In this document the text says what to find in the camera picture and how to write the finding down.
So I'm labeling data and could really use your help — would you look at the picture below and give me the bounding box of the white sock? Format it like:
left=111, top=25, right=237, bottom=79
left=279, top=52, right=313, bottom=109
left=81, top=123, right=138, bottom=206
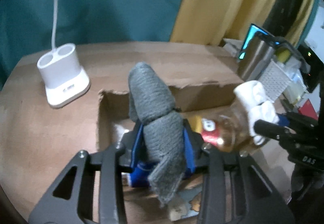
left=233, top=80, right=279, bottom=146

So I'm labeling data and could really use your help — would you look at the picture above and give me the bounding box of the blue tissue pack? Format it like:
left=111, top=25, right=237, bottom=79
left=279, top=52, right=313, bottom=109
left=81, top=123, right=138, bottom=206
left=127, top=161, right=158, bottom=188

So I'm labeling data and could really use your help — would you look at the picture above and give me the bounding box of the white perforated basket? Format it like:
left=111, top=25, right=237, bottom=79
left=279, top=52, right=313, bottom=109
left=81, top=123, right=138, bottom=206
left=258, top=60, right=292, bottom=102

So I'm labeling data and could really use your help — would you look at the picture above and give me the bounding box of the red box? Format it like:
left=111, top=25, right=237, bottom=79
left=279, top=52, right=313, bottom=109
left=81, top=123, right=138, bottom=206
left=298, top=99, right=318, bottom=120

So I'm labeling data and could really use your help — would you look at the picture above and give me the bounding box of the yellow tape roll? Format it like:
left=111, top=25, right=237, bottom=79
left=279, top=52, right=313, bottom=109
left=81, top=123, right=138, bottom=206
left=276, top=48, right=291, bottom=63

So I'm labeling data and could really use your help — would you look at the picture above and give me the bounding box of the teal curtain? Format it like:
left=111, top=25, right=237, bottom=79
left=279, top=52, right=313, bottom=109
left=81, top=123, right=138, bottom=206
left=1, top=0, right=182, bottom=84

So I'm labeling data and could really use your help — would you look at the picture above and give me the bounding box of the white cable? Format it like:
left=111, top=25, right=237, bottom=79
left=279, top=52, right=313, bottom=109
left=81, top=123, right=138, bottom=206
left=50, top=0, right=59, bottom=50

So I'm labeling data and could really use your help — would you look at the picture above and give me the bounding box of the red yellow-lidded snack jar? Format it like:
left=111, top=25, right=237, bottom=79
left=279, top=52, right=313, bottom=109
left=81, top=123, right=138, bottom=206
left=188, top=109, right=256, bottom=153

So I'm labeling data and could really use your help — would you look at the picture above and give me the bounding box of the grey sock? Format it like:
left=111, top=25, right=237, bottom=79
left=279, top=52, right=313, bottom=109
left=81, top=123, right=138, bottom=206
left=128, top=62, right=187, bottom=206

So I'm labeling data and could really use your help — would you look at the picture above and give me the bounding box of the stainless steel tumbler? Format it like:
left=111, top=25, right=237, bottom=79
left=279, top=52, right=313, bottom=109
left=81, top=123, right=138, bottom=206
left=237, top=24, right=278, bottom=81

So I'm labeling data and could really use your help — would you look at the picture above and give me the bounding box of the white charging stand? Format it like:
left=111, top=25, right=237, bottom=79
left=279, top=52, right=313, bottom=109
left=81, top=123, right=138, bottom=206
left=37, top=43, right=91, bottom=109

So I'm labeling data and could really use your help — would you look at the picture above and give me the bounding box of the brown cardboard box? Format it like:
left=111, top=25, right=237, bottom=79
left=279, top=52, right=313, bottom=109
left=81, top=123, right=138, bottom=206
left=96, top=78, right=242, bottom=223

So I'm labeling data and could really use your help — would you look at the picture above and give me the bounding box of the cartoon printed card packet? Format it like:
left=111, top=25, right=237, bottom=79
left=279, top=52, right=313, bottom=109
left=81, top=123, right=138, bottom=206
left=167, top=184, right=202, bottom=221

